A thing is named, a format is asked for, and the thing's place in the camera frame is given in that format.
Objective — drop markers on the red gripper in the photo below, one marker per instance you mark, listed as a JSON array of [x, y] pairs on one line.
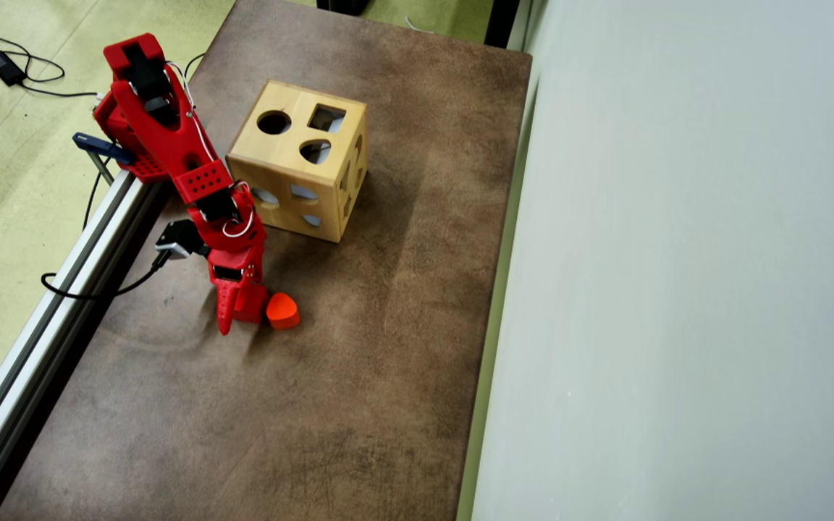
[[237, 293]]

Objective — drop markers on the red cube block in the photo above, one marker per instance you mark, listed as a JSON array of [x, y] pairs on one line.
[[252, 310]]

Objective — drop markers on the red robot arm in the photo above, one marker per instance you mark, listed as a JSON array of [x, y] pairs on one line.
[[185, 148]]

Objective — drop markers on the wooden shape sorter box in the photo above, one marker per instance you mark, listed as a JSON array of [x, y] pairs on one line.
[[290, 145], [388, 325]]

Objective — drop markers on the black box-shaped object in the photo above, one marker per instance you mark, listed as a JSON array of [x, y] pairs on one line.
[[344, 6]]

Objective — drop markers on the orange rounded triangle block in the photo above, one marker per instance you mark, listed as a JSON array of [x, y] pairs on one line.
[[283, 311]]

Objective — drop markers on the blue bar clamp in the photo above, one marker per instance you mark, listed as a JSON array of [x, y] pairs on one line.
[[102, 147]]

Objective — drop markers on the black power adapter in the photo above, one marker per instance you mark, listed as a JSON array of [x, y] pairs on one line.
[[4, 67]]

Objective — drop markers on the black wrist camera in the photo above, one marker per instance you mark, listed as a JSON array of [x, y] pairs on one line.
[[182, 235]]

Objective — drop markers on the aluminium profile rail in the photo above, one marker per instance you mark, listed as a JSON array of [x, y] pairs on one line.
[[55, 318]]

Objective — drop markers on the black vertical post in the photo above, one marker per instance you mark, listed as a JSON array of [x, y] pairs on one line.
[[500, 22]]

